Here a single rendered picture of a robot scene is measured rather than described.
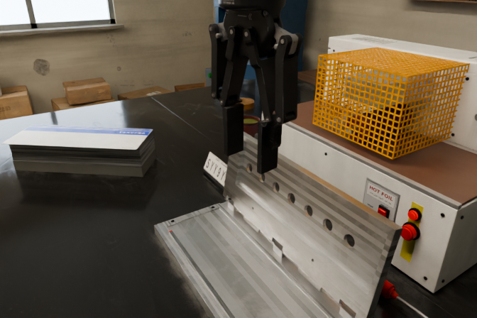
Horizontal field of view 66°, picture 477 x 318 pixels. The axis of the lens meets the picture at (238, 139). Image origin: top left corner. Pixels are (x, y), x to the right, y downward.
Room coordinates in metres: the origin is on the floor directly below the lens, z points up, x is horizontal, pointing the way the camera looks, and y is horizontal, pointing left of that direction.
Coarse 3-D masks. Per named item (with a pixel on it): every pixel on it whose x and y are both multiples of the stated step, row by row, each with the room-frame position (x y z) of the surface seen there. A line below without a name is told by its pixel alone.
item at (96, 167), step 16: (128, 128) 1.07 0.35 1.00; (144, 128) 1.07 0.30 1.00; (144, 144) 0.98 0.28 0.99; (16, 160) 0.98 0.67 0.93; (32, 160) 0.97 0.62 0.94; (48, 160) 0.97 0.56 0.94; (64, 160) 0.96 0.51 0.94; (80, 160) 0.96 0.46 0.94; (96, 160) 0.95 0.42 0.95; (112, 160) 0.94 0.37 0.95; (128, 160) 0.94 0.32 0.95; (144, 160) 0.96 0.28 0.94
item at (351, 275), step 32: (256, 160) 0.71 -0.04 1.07; (288, 160) 0.63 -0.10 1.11; (224, 192) 0.77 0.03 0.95; (256, 192) 0.69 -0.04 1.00; (288, 192) 0.61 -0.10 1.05; (320, 192) 0.55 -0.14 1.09; (256, 224) 0.65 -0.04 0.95; (288, 224) 0.59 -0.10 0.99; (320, 224) 0.53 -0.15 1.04; (352, 224) 0.48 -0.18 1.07; (384, 224) 0.43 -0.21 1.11; (320, 256) 0.50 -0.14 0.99; (352, 256) 0.46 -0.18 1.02; (384, 256) 0.41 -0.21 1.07; (320, 288) 0.48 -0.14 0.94; (352, 288) 0.43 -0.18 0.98
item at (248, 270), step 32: (160, 224) 0.68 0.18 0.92; (192, 224) 0.68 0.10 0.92; (224, 224) 0.68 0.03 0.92; (192, 256) 0.58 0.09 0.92; (224, 256) 0.58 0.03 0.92; (256, 256) 0.58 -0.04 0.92; (288, 256) 0.56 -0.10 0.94; (192, 288) 0.51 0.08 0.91; (224, 288) 0.50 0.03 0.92; (256, 288) 0.50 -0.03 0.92; (288, 288) 0.50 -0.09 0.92
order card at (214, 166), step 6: (210, 156) 0.96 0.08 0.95; (210, 162) 0.95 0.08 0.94; (216, 162) 0.93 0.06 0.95; (222, 162) 0.91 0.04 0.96; (204, 168) 0.96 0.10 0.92; (210, 168) 0.94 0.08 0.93; (216, 168) 0.92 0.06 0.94; (222, 168) 0.90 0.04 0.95; (210, 174) 0.93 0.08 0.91; (216, 174) 0.91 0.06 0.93; (222, 174) 0.89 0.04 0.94; (222, 180) 0.88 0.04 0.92
